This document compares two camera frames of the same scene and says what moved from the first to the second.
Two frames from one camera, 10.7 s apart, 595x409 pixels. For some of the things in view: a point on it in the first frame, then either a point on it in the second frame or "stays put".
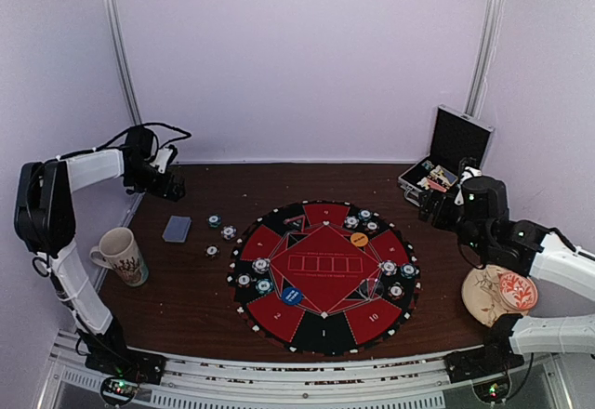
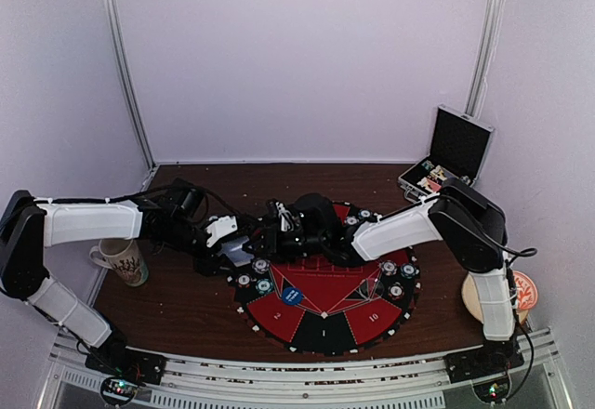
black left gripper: [164, 190] to [207, 264]
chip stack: [388, 267] stays put
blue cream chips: [260, 265] stays put
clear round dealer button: [371, 288] stays put
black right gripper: [427, 208] to [272, 244]
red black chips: [244, 280] stays put
